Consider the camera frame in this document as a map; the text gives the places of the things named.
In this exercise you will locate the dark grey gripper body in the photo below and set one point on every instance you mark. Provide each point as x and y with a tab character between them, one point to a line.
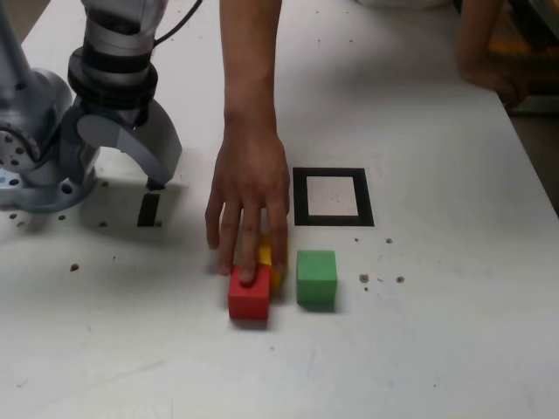
126	118

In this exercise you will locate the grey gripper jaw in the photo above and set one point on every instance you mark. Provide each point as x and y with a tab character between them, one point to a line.
168	139
109	133

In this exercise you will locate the yellow cube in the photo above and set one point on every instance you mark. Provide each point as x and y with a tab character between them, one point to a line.
265	255

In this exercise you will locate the red cube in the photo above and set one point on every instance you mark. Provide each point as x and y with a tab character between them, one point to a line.
249	303

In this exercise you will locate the green cube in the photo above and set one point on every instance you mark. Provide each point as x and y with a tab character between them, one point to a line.
316	279

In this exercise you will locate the person's forearm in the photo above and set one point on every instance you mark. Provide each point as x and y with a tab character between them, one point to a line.
249	57
478	26

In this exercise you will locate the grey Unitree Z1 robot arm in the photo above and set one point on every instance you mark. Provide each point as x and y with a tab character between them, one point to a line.
39	87

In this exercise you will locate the black tape square outline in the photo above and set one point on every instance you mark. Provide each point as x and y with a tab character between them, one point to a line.
301	196

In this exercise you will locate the person's hand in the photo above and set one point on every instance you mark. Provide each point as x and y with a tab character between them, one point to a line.
251	174
493	76

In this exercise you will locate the black tape strip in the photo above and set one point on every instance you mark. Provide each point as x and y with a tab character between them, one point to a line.
148	209

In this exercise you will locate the dark wooden furniture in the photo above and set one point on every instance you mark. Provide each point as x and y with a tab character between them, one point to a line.
539	43

